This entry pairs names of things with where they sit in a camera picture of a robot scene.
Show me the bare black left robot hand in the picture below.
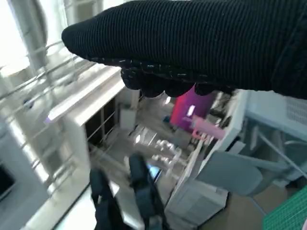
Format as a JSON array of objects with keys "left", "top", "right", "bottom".
[{"left": 89, "top": 153, "right": 173, "bottom": 230}]

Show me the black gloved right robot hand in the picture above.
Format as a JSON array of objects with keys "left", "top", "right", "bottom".
[{"left": 61, "top": 0, "right": 307, "bottom": 100}]

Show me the dark laptop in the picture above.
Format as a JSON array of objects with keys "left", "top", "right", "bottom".
[{"left": 146, "top": 165, "right": 163, "bottom": 183}]

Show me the white louvred air unit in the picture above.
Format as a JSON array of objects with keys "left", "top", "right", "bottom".
[{"left": 165, "top": 179, "right": 231, "bottom": 226}]

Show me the purple lit monitor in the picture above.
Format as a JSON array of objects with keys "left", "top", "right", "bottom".
[{"left": 169, "top": 86, "right": 214, "bottom": 134}]

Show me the small white-screen monitor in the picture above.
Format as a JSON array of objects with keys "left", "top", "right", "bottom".
[{"left": 119, "top": 107, "right": 137, "bottom": 130}]

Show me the pink plastic bottle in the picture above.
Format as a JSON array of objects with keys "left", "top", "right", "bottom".
[{"left": 191, "top": 115, "right": 226, "bottom": 142}]

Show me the grey office chair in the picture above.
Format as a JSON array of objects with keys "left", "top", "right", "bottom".
[{"left": 195, "top": 124, "right": 307, "bottom": 199}]

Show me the white desk cabinet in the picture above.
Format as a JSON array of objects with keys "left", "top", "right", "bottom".
[{"left": 44, "top": 69, "right": 142, "bottom": 183}]

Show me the white mesh-front air unit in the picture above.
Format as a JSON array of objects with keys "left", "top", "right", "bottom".
[{"left": 244, "top": 91, "right": 307, "bottom": 144}]

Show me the black flat screen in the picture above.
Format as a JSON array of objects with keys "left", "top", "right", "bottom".
[{"left": 0, "top": 165, "right": 15, "bottom": 199}]

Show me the green cutting mat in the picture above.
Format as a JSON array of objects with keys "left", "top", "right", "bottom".
[{"left": 263, "top": 189, "right": 307, "bottom": 230}]

